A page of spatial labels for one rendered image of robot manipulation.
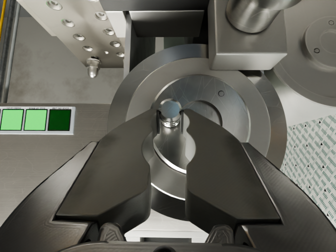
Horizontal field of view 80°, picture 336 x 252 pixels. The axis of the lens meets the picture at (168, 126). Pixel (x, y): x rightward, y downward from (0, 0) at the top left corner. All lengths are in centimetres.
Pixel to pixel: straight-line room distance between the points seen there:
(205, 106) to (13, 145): 54
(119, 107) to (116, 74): 169
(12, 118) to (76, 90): 133
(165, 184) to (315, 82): 15
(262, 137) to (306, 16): 12
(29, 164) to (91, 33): 35
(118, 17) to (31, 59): 206
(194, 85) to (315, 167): 24
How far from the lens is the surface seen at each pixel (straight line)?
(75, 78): 198
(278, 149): 18
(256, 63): 17
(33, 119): 60
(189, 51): 19
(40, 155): 59
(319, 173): 34
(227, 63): 16
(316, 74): 22
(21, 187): 61
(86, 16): 43
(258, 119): 17
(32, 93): 212
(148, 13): 20
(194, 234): 53
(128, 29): 21
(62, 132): 56
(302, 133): 37
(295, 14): 24
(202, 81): 16
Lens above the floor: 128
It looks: 9 degrees down
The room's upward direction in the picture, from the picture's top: 179 degrees counter-clockwise
